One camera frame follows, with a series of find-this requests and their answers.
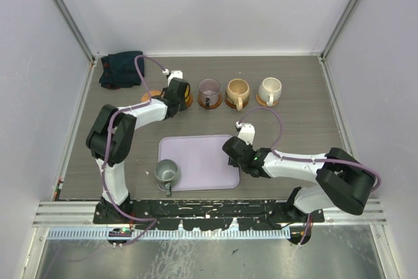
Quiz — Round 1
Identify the brown wooden saucer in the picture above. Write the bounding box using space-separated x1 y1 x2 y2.
185 93 193 108
225 96 249 110
198 95 223 110

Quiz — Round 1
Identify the woven rattan coaster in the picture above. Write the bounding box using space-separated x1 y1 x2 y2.
256 94 278 107
141 90 161 103

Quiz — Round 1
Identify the purple glass mug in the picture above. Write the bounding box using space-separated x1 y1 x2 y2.
198 78 220 104

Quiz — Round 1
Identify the lavender plastic tray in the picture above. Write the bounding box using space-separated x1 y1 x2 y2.
158 135 240 191

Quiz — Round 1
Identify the beige ceramic mug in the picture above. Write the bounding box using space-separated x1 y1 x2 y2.
225 78 250 111

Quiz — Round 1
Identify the white ceramic mug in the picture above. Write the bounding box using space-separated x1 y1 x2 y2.
257 77 282 107

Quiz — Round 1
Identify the yellow glass mug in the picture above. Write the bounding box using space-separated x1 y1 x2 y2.
184 84 190 103

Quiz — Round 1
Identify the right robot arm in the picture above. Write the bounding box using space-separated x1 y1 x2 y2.
222 137 381 223

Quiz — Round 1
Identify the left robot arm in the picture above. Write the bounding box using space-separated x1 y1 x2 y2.
86 78 190 224

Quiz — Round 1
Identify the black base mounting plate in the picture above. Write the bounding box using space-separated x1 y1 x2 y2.
93 199 308 231

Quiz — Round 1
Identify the dark blue folded cloth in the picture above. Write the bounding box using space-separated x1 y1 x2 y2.
99 51 143 90

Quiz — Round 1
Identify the grey-green ceramic mug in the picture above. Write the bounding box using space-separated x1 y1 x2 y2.
155 159 182 197

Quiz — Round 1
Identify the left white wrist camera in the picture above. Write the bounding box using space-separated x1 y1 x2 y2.
162 69 183 87

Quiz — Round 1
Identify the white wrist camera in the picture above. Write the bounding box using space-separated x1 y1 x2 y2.
162 69 183 87
235 122 255 145

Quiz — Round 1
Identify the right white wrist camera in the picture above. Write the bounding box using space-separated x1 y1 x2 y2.
235 122 255 145

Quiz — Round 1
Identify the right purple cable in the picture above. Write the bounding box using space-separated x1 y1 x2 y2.
235 106 382 248

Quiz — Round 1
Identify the slotted cable duct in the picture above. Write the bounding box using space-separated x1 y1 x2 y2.
46 227 291 240

